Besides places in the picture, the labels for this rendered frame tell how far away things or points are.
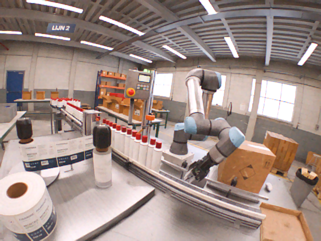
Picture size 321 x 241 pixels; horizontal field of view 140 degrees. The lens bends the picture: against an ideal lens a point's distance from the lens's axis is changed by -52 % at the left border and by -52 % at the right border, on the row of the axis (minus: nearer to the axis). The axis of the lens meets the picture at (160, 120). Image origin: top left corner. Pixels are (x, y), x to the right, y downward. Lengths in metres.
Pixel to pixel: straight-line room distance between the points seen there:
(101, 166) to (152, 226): 0.33
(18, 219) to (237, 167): 0.95
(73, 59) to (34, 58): 2.35
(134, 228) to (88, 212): 0.19
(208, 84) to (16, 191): 1.05
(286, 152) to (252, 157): 3.01
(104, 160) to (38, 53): 8.14
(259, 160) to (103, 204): 0.82
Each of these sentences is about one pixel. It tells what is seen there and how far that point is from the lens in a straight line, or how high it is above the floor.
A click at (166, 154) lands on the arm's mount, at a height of 0.91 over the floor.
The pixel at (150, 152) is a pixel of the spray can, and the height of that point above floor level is 1.01.
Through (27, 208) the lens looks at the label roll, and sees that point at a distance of 0.44.
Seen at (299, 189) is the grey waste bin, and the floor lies 0.38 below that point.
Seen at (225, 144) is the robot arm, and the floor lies 1.19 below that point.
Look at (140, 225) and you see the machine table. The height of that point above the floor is 0.83.
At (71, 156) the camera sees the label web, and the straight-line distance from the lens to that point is 0.74.
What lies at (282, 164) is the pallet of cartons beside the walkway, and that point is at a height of 0.29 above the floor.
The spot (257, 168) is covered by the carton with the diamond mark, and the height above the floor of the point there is 1.02.
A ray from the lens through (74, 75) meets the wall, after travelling 8.18.
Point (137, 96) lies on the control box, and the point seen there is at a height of 1.30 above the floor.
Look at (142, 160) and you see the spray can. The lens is 0.76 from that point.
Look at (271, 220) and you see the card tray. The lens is 0.85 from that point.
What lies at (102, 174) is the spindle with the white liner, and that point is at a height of 0.96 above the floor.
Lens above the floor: 1.32
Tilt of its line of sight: 11 degrees down
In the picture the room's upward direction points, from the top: 8 degrees clockwise
